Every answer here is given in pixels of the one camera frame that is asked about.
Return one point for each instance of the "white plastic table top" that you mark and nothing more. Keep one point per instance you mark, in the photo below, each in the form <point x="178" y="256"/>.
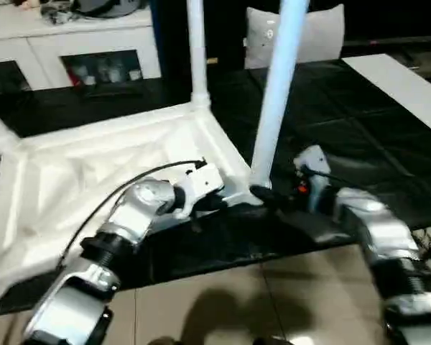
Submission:
<point x="72" y="180"/>

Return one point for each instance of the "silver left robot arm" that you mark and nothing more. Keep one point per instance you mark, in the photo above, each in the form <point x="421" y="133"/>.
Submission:
<point x="108" y="244"/>

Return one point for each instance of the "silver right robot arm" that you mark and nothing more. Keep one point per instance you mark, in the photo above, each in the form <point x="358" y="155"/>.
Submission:
<point x="381" y="237"/>

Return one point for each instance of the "grey cushion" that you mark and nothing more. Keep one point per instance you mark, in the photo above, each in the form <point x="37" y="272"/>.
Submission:
<point x="320" y="36"/>

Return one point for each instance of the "white glass-door cabinet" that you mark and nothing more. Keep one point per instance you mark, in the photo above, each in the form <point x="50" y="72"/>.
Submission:
<point x="57" y="43"/>

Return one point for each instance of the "dark round appliance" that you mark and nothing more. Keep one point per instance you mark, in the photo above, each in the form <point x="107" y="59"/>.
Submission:
<point x="108" y="6"/>

